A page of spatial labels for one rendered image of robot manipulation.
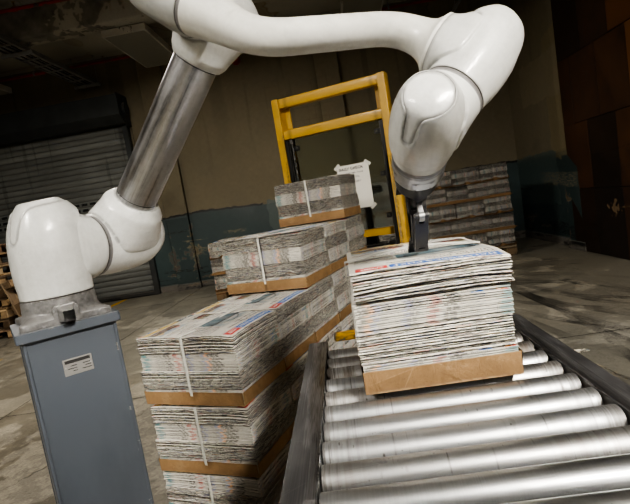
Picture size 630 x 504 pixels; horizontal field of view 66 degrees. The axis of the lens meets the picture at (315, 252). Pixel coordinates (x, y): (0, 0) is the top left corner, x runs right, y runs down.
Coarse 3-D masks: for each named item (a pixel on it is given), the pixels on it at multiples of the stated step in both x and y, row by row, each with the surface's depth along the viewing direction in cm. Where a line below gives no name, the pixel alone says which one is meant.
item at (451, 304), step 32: (416, 256) 95; (448, 256) 89; (480, 256) 84; (352, 288) 90; (384, 288) 85; (416, 288) 85; (448, 288) 85; (480, 288) 85; (384, 320) 87; (416, 320) 87; (448, 320) 86; (480, 320) 86; (512, 320) 86; (384, 352) 87; (416, 352) 87; (448, 352) 87; (480, 352) 87
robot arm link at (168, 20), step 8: (136, 0) 87; (144, 0) 85; (152, 0) 84; (160, 0) 83; (168, 0) 82; (144, 8) 87; (152, 8) 85; (160, 8) 84; (168, 8) 83; (152, 16) 87; (160, 16) 85; (168, 16) 84; (168, 24) 86; (176, 24) 85; (176, 32) 94
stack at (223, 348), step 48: (336, 288) 224; (144, 336) 157; (192, 336) 147; (240, 336) 145; (288, 336) 174; (144, 384) 157; (192, 384) 149; (240, 384) 143; (288, 384) 171; (192, 432) 153; (240, 432) 146; (192, 480) 156; (240, 480) 149
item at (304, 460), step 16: (320, 352) 120; (320, 368) 108; (304, 384) 100; (320, 384) 99; (304, 400) 92; (320, 400) 91; (304, 416) 85; (320, 416) 84; (304, 432) 79; (320, 432) 78; (304, 448) 74; (320, 448) 73; (288, 464) 70; (304, 464) 69; (320, 464) 70; (288, 480) 66; (304, 480) 65; (288, 496) 62; (304, 496) 62
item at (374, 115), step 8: (368, 112) 287; (376, 112) 285; (336, 120) 295; (344, 120) 293; (352, 120) 291; (360, 120) 289; (368, 120) 287; (376, 120) 289; (296, 128) 305; (304, 128) 303; (312, 128) 301; (320, 128) 299; (328, 128) 297; (336, 128) 296; (288, 136) 308; (296, 136) 306; (304, 136) 307
